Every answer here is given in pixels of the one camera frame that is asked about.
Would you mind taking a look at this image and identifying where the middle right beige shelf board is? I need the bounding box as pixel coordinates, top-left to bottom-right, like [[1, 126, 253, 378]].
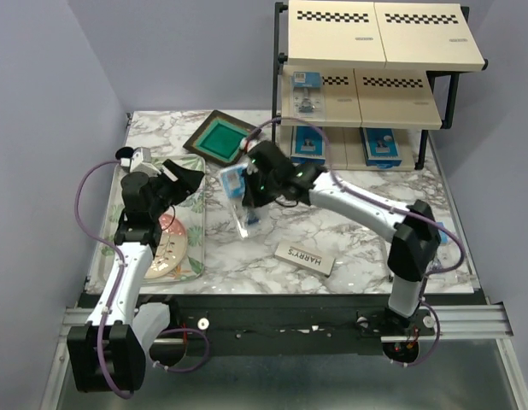
[[354, 69, 442, 130]]

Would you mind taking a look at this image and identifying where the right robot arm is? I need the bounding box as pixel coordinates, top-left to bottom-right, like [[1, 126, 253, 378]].
[[243, 140, 440, 335]]

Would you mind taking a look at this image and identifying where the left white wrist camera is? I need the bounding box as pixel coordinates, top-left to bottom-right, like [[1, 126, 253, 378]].
[[120, 147, 160, 177]]

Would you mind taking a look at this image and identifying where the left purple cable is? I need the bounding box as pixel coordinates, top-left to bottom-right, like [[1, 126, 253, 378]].
[[73, 158, 212, 401]]

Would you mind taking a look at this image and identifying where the blue Harry's razor box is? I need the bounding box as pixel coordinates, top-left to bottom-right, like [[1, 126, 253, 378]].
[[360, 128, 402, 169], [290, 126, 326, 165]]

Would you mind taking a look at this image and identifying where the tall white slim box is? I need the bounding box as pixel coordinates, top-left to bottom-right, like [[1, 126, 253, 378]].
[[380, 238, 395, 283]]

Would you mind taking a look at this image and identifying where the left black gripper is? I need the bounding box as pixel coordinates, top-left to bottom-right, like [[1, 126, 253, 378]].
[[150, 159, 206, 220]]

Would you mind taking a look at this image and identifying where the dark blue mug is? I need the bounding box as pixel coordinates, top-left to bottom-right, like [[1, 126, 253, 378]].
[[114, 146, 135, 161]]

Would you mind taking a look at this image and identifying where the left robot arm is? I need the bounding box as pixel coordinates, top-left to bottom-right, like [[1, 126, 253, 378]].
[[67, 160, 204, 400]]

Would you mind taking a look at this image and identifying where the white Harry's box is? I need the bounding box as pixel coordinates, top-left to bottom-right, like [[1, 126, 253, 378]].
[[274, 241, 335, 278]]

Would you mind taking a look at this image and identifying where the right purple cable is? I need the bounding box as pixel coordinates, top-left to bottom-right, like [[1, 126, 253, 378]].
[[242, 117, 466, 368]]

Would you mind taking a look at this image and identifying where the square green ceramic plate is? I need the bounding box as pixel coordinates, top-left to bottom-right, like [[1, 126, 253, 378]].
[[183, 110, 255, 167]]

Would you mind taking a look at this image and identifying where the floral leaf serving tray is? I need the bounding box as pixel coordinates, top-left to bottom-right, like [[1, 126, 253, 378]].
[[87, 154, 205, 292]]

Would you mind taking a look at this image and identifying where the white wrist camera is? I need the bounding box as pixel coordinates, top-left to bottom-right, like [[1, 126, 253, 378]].
[[238, 138, 259, 175], [120, 147, 160, 177]]

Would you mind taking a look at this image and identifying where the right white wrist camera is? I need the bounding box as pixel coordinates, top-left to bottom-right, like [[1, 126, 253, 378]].
[[238, 138, 259, 175]]

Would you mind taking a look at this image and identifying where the middle left beige shelf board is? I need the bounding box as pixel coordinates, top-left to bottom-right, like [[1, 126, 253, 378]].
[[281, 65, 361, 127]]

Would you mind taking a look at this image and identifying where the bottom left beige shelf board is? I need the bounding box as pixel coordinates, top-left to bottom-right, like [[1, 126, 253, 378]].
[[277, 126, 347, 170]]

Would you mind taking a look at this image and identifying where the aluminium rail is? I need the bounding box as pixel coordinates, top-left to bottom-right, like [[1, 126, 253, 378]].
[[58, 302, 515, 343]]

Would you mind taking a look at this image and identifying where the purple cable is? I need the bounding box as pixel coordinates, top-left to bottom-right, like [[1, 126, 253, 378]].
[[73, 158, 212, 401], [242, 117, 466, 368]]

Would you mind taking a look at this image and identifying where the pink cream round plate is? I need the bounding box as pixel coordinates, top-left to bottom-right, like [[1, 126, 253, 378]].
[[144, 213, 188, 281]]

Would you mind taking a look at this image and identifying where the blister razor pack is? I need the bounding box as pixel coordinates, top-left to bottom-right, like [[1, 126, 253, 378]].
[[219, 164, 261, 239], [427, 230, 456, 277], [290, 70, 326, 121]]

